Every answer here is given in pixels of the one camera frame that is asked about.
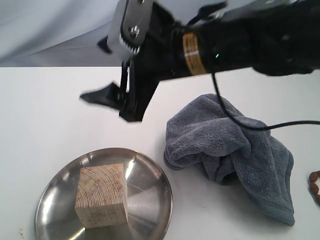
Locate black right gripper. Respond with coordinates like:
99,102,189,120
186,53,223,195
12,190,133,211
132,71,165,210
96,0,208,123

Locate grey-blue fluffy towel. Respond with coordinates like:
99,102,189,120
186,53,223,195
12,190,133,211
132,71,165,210
163,94,295,226

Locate light wooden block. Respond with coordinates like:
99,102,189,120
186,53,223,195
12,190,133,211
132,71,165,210
74,163,128,229

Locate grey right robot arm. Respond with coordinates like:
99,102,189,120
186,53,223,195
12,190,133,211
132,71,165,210
80,0,320,122

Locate grey fabric backdrop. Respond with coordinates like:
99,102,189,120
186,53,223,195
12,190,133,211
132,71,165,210
0,0,121,67

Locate round stainless steel plate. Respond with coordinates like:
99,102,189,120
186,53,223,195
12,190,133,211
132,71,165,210
34,147,173,240

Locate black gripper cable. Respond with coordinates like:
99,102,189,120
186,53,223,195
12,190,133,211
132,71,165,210
211,72,320,131

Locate brown wooden bead bracelet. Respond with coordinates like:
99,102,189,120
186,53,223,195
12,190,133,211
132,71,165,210
308,170,320,201

